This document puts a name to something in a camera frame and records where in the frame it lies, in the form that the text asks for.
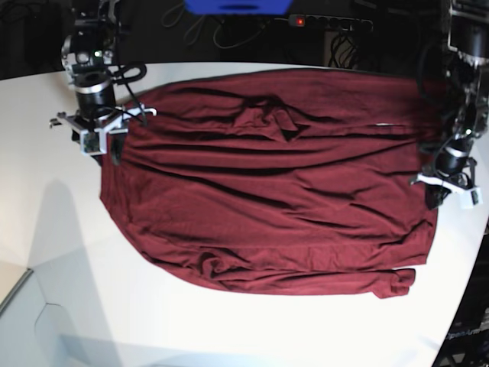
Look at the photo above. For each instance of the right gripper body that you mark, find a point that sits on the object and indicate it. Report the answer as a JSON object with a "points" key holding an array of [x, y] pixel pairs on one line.
{"points": [[102, 120]]}

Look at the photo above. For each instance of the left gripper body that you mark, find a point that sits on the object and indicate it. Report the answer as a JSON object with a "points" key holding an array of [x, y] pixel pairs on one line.
{"points": [[461, 182]]}

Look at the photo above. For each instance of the dark red t-shirt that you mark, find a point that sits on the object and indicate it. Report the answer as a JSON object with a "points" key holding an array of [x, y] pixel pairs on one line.
{"points": [[287, 182]]}

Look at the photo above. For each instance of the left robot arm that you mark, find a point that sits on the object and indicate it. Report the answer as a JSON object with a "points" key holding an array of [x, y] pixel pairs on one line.
{"points": [[463, 109]]}

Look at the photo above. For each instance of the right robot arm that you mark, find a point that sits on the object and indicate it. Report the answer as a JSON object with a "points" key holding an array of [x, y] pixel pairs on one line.
{"points": [[90, 57]]}

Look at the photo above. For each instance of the blue box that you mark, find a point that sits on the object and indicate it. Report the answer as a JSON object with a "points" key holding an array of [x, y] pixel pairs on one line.
{"points": [[237, 7]]}

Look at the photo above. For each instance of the black power strip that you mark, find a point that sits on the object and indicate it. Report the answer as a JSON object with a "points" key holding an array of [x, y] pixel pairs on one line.
{"points": [[330, 23]]}

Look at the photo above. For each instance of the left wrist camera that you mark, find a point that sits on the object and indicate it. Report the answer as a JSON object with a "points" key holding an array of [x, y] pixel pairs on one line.
{"points": [[470, 198]]}

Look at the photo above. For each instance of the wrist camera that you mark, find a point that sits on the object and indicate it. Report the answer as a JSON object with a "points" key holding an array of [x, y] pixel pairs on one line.
{"points": [[470, 198], [90, 143]]}

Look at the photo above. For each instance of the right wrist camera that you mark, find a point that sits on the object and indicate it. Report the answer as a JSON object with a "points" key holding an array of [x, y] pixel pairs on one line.
{"points": [[90, 143]]}

